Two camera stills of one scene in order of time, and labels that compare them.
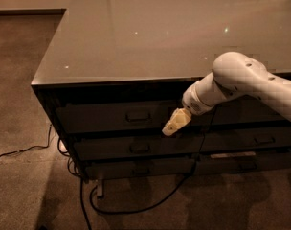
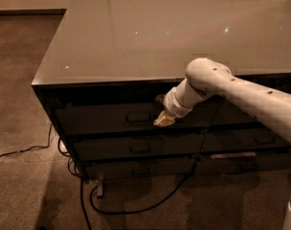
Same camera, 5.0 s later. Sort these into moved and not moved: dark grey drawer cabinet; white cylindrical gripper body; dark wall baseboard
Moved: white cylindrical gripper body
Not moved: dark wall baseboard; dark grey drawer cabinet
